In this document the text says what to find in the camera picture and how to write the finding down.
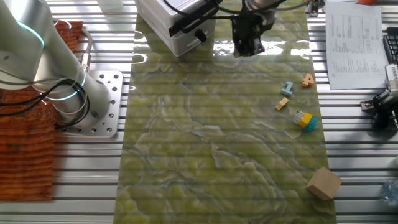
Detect large wooden cube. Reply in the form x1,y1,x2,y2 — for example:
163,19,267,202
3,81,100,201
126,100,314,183
305,166,343,202

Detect blue number one block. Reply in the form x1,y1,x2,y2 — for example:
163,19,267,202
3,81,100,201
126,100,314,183
280,81,294,97

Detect green marble pattern mat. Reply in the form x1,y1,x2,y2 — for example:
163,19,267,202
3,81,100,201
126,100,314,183
113,0,338,224

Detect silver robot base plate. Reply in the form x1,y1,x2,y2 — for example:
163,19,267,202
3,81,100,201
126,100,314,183
60,70,124,138

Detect black keyboard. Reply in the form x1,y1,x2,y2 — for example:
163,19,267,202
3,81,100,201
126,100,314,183
382,27,398,66

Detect black arm base cable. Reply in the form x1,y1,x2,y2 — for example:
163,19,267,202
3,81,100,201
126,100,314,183
0,77,91,129

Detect clear yellow teal toy bricks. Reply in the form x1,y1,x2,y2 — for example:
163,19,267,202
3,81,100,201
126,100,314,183
292,110,319,132

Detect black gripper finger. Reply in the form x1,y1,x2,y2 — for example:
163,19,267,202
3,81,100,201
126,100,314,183
232,32,250,58
247,30,266,57

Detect white plastic drawer cabinet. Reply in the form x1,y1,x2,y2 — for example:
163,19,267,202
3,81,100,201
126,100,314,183
133,0,223,58

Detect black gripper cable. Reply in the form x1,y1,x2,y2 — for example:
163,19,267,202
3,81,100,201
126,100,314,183
162,0,309,20

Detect brown wood grain mat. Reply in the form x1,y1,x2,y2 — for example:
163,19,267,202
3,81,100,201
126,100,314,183
0,21,84,202

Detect printed paper sheet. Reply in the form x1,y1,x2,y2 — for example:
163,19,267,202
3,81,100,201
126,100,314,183
324,2,389,90

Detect orange number four block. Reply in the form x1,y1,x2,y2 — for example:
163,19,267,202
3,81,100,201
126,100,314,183
301,73,315,88

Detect grey base cable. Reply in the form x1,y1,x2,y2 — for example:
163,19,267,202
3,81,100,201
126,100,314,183
80,27,93,72

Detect small tan wooden block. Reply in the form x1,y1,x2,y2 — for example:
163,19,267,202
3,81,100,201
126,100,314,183
274,96,290,111

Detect black tool at right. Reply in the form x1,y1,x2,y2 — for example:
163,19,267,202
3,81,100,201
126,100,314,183
360,63,398,130

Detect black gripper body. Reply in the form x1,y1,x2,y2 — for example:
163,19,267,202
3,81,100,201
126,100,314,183
231,8,277,35

